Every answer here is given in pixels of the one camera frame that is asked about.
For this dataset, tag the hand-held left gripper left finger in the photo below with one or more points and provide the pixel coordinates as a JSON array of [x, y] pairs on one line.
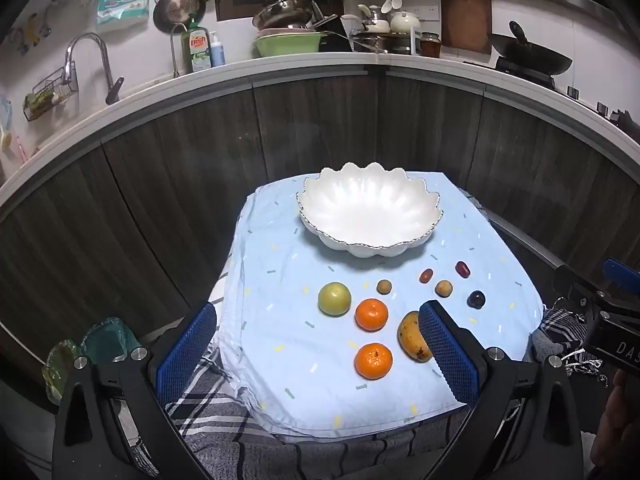
[[185, 355]]

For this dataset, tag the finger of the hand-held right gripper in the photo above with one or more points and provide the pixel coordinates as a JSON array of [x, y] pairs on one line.
[[622, 271], [575, 285]]

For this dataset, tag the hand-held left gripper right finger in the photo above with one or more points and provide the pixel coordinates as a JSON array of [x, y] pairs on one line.
[[447, 355]]

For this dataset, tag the yellow mango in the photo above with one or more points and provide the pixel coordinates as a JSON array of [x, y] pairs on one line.
[[410, 337]]

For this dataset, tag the dark purple plum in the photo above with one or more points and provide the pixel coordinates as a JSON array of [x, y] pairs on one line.
[[476, 300]]

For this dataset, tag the brown longan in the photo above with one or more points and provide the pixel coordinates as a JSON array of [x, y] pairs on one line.
[[384, 287], [443, 288]]

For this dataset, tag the orange tangerine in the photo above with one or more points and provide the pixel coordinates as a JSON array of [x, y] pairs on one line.
[[373, 360], [371, 314]]

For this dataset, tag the red jujube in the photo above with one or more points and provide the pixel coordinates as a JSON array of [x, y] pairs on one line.
[[426, 275], [462, 269]]

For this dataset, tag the green apple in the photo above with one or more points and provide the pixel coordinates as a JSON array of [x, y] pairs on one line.
[[334, 298]]

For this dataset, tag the white scalloped bowl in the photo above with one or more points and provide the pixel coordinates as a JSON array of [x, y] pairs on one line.
[[370, 205]]

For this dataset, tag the person's right hand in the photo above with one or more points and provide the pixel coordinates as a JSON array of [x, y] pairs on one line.
[[615, 420]]

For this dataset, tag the grey striped blanket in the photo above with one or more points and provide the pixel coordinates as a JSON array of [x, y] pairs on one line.
[[225, 420]]

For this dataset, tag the teal glass dish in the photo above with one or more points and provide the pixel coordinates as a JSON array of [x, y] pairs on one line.
[[110, 340]]

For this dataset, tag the light blue patterned cloth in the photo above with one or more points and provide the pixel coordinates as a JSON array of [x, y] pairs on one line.
[[300, 360]]

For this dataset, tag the green glass dish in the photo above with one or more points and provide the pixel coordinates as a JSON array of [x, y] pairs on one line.
[[57, 375]]

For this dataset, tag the black gas stove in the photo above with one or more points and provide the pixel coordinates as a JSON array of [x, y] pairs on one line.
[[530, 76]]

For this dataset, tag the black wok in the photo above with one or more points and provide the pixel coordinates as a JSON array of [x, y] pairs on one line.
[[530, 55]]

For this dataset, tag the dark wood kitchen cabinet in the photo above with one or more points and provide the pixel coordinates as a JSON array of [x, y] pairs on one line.
[[320, 125]]

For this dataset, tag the glass jar red contents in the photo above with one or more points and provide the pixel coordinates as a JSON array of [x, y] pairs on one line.
[[430, 46]]

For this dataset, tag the brown wooden cutting board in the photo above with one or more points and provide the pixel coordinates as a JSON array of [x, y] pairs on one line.
[[465, 17]]

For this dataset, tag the metal kitchen faucet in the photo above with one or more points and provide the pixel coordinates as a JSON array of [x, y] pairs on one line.
[[107, 72]]

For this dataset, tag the blue pump bottle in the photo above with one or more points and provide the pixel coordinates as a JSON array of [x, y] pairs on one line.
[[217, 52]]

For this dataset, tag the thin metal spout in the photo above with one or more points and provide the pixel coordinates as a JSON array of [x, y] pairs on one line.
[[174, 50]]

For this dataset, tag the green dish soap bottle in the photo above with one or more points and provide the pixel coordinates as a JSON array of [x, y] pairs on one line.
[[199, 47]]

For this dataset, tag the steel pot with lid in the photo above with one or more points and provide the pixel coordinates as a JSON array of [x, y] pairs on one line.
[[385, 42]]

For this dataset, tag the white teapot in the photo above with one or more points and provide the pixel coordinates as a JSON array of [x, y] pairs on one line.
[[405, 22]]

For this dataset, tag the white kitchen countertop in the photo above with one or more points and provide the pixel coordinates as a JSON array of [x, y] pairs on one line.
[[320, 60]]

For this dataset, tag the green plastic basin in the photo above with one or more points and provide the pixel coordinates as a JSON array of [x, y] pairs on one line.
[[287, 44]]

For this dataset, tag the white kettle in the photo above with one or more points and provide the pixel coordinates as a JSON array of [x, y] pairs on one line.
[[375, 22]]

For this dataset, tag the black knife block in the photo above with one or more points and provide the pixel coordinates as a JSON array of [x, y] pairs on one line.
[[335, 30]]

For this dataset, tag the hanging metal pan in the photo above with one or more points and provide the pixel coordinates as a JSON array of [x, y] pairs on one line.
[[176, 10]]

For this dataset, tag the steel cooking pot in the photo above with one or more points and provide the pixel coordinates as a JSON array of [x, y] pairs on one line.
[[280, 15]]

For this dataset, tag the grey metal table frame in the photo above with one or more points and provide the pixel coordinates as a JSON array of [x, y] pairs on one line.
[[525, 240]]

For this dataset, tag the white wall outlet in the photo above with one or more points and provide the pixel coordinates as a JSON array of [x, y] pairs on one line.
[[425, 12]]

